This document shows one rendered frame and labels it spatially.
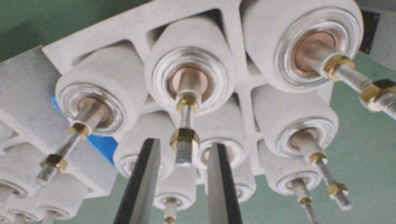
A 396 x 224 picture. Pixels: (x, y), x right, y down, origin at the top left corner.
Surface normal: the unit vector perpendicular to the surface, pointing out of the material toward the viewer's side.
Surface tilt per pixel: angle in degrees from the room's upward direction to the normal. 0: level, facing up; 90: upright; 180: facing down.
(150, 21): 0
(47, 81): 90
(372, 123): 0
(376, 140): 0
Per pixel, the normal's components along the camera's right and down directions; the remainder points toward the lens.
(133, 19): 0.00, 0.62
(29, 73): 0.95, -0.25
